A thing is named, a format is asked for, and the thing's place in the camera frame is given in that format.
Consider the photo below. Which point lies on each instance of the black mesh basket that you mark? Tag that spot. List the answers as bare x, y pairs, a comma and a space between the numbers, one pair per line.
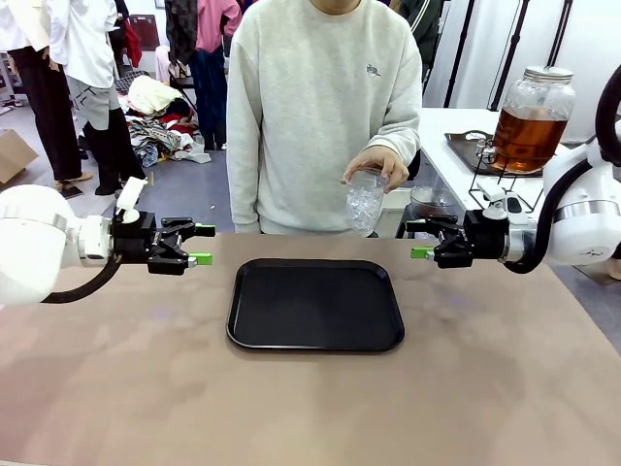
127, 81

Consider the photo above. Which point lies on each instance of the person in beige sweatshirt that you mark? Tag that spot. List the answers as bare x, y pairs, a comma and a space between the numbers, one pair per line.
315, 97

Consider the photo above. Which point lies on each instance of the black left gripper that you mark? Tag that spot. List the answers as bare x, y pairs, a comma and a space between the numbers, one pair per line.
133, 240

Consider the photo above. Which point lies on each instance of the pile of mixed clothes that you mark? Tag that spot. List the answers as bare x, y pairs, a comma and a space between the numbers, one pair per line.
155, 121

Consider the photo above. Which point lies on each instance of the person in pink top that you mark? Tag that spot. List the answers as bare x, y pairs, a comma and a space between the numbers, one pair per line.
213, 24

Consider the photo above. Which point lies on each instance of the black plastic serving tray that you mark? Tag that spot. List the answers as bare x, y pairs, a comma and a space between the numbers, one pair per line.
315, 306

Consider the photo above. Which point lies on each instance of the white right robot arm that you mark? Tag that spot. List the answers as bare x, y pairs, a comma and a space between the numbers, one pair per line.
582, 213

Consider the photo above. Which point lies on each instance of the red hanging garment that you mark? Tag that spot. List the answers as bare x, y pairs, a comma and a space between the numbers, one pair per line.
132, 46

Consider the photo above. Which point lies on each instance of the person's left forearm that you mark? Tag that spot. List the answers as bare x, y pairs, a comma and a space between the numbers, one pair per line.
400, 141

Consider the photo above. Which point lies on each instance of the person's right forearm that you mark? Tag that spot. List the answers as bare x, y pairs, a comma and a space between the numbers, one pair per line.
242, 194

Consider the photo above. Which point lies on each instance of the maroon board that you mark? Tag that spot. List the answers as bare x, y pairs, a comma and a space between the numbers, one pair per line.
148, 31

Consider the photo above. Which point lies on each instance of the crushed ice pile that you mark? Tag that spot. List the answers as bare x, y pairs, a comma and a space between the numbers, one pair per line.
364, 209

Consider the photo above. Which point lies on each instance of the silver dispenser lid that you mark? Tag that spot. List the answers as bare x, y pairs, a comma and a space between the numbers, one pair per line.
548, 74

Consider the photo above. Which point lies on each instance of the person's left hand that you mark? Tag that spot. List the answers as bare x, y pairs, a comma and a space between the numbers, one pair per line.
393, 172

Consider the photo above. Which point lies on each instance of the clear round waste container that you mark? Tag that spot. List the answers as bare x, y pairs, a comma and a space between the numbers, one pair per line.
429, 204

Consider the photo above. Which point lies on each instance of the dark metal serving tray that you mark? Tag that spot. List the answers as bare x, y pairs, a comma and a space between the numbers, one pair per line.
466, 150

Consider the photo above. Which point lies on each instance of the black folding chair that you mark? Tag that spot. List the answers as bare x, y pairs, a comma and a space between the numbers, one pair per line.
179, 77

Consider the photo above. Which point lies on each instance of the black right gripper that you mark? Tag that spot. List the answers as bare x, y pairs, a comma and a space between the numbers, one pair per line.
485, 238

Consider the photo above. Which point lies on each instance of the person in dark green jacket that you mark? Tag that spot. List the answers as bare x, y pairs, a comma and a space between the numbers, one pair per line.
427, 29

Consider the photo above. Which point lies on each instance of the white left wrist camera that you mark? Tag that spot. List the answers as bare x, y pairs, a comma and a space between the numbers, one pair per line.
130, 194

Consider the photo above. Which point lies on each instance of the person in black trousers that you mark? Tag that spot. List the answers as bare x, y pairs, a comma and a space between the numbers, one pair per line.
43, 97

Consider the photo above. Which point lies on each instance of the white side table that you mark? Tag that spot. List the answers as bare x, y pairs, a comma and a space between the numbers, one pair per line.
461, 119

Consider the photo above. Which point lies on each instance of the metal dispenser spigot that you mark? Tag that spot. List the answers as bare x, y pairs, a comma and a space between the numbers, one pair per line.
486, 149

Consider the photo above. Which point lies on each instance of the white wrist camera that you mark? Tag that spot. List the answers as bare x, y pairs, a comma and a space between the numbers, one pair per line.
130, 194
507, 206

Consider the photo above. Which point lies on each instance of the person in grey trousers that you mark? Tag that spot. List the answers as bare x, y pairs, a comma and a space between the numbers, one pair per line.
92, 48

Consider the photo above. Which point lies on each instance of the clear plastic cup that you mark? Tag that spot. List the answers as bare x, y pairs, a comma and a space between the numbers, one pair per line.
369, 180

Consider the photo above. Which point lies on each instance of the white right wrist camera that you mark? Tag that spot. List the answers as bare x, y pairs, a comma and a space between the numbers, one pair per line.
507, 206

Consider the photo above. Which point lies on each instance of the white photo backdrop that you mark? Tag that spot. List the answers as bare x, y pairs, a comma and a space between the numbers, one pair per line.
597, 39

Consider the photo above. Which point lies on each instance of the flat black floor item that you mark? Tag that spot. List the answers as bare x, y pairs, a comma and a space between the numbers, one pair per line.
74, 192

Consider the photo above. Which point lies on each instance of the glass tea dispenser jar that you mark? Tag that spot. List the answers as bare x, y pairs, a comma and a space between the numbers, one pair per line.
529, 136

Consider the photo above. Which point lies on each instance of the black light stand pole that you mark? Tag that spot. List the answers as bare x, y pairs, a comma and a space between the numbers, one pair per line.
462, 48
513, 48
560, 29

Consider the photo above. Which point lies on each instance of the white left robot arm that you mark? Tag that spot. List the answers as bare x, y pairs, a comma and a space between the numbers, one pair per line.
24, 242

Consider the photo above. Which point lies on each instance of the large cardboard box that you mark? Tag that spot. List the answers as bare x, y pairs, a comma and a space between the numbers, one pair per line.
14, 155

